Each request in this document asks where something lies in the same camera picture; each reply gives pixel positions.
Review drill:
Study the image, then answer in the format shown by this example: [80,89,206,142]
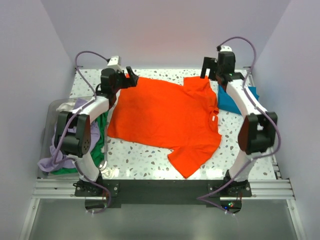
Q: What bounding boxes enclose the orange t shirt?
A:
[107,76,222,179]

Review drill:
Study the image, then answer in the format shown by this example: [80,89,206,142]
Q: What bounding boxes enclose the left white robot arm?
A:
[52,66,139,196]

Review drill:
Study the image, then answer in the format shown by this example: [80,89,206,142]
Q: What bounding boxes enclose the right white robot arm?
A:
[200,45,278,197]

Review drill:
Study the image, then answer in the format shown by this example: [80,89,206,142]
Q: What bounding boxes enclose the folded blue t shirt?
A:
[217,84,260,116]

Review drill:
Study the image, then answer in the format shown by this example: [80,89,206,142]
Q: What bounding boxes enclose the white t shirt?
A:
[56,102,76,113]

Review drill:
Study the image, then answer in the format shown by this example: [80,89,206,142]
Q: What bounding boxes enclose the green t shirt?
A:
[51,111,109,175]

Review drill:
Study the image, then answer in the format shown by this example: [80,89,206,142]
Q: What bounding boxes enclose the lavender t shirt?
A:
[37,97,101,173]

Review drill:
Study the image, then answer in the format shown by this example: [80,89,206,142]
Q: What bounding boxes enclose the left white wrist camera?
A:
[107,55,122,71]

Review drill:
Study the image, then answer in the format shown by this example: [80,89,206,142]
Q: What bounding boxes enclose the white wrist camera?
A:
[216,45,232,52]
[107,55,122,71]

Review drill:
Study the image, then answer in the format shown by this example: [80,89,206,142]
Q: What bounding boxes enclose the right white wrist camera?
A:
[216,45,232,52]

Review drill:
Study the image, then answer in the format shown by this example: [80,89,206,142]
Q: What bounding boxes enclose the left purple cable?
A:
[51,51,112,186]

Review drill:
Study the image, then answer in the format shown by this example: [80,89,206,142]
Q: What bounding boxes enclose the purple cable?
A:
[196,36,282,202]
[51,51,112,186]

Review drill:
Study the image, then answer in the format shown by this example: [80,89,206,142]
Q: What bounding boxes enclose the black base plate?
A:
[73,179,252,213]

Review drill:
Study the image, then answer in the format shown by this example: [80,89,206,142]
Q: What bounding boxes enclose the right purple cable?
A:
[196,36,282,202]

